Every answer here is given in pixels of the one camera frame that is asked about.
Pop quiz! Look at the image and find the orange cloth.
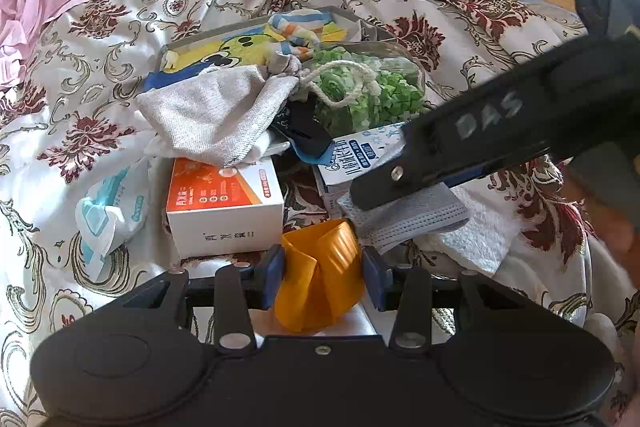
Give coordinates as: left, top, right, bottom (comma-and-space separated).
273, 217, 367, 334

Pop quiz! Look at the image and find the black sock with white stripes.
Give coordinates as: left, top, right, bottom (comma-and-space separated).
279, 99, 337, 166

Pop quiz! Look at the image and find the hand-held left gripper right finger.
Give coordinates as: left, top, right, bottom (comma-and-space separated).
360, 246, 547, 354

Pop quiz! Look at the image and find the person's right hand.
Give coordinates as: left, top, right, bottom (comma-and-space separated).
587, 194, 640, 270

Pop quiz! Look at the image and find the white and blue carton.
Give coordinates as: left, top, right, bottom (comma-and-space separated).
311, 122, 417, 208

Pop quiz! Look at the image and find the floral satin blanket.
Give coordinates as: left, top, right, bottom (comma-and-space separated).
0, 0, 640, 427

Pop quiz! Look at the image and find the striped colourful sock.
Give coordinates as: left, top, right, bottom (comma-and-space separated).
266, 9, 342, 58

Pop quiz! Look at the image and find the white and blue wipes packet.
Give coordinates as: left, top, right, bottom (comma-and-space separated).
74, 156, 152, 279

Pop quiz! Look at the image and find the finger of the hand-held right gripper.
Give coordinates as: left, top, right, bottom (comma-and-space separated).
349, 142, 453, 211

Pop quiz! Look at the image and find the grey face mask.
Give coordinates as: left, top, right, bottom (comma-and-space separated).
339, 181, 472, 256

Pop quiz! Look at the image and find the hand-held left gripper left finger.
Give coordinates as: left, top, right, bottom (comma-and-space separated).
107, 246, 287, 354

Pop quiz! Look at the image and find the clear bag of green pieces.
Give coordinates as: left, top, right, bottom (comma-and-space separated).
299, 41, 429, 136

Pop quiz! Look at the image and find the white and orange box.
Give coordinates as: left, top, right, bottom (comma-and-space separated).
165, 155, 286, 261

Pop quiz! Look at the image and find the white towel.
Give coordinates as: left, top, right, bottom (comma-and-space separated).
424, 186, 524, 279

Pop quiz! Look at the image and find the grey drawstring pouch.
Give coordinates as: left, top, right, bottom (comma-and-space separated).
134, 53, 382, 166

